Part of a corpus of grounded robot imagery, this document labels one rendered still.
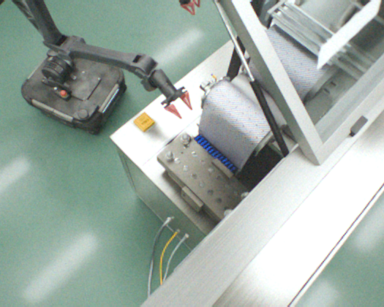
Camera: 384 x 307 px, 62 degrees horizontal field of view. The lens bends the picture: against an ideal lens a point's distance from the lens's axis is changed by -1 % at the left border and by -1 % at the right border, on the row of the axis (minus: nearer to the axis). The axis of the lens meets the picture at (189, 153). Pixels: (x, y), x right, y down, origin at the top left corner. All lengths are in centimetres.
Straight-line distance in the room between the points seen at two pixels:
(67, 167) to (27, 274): 74
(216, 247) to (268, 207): 12
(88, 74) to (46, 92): 31
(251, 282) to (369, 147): 50
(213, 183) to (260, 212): 67
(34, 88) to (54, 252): 114
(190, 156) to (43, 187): 142
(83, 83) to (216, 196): 149
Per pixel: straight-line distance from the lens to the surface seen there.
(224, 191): 127
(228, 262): 59
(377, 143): 105
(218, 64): 170
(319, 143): 66
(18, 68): 302
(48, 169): 251
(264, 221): 61
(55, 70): 238
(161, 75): 128
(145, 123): 147
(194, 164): 128
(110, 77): 247
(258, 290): 82
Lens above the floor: 223
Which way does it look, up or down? 68 degrees down
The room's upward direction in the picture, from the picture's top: 9 degrees clockwise
